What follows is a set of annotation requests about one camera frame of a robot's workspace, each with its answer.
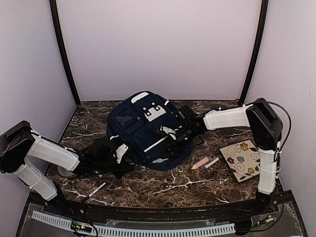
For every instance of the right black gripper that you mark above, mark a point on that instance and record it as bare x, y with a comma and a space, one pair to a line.
174, 147

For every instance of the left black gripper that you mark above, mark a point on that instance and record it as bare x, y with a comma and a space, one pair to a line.
121, 172

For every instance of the pink highlighter pen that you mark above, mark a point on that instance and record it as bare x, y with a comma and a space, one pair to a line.
200, 163

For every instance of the navy blue backpack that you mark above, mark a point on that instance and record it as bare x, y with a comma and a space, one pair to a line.
132, 122

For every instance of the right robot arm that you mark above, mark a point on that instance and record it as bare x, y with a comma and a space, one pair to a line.
266, 127

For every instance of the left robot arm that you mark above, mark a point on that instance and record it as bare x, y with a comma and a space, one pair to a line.
20, 143

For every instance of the black capped white marker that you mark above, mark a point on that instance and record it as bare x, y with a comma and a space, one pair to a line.
95, 191

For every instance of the blue capped white marker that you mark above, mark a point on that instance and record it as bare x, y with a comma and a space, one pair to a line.
209, 165

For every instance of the floral square ceramic plate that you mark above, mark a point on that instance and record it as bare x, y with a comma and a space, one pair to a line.
243, 160

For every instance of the small green circuit board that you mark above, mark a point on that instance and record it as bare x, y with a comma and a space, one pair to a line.
78, 226

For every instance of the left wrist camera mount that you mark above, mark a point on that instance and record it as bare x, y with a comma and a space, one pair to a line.
120, 152

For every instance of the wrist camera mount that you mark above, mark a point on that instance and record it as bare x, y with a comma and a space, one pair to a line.
165, 131
120, 152

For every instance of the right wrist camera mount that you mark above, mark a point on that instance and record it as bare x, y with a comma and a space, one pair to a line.
165, 131

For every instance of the black front rail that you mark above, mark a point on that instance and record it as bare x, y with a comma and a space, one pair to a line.
98, 212

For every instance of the white slotted cable duct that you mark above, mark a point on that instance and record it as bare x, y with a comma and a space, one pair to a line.
116, 228

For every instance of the right black frame post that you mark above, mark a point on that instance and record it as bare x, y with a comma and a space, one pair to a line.
255, 51

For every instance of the black frame post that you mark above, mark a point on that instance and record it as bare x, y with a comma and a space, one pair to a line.
255, 51
62, 51

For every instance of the left black frame post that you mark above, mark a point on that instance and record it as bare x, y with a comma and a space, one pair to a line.
62, 51

